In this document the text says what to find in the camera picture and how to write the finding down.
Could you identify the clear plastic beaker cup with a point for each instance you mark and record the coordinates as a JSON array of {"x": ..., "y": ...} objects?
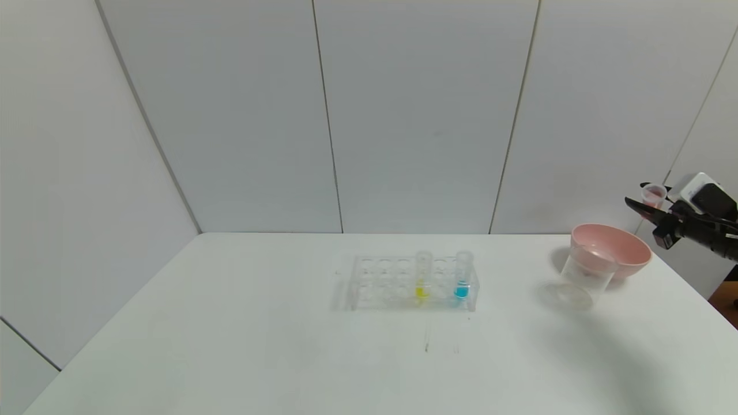
[{"x": 576, "y": 294}]

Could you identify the clear plastic test tube rack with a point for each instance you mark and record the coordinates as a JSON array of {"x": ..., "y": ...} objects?
[{"x": 380, "y": 282}]

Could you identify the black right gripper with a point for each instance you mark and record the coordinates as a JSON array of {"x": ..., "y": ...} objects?
[{"x": 666, "y": 228}]

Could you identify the brown cardboard box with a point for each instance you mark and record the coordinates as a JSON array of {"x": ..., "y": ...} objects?
[{"x": 727, "y": 302}]

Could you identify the yellow pigment test tube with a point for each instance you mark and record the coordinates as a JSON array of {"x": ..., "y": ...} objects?
[{"x": 422, "y": 291}]

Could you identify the blue pigment test tube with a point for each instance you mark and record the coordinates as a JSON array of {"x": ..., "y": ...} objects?
[{"x": 462, "y": 291}]

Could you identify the red pigment test tube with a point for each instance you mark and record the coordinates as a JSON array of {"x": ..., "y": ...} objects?
[{"x": 654, "y": 199}]

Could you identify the pink bowl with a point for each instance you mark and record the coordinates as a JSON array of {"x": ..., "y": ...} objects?
[{"x": 611, "y": 239}]

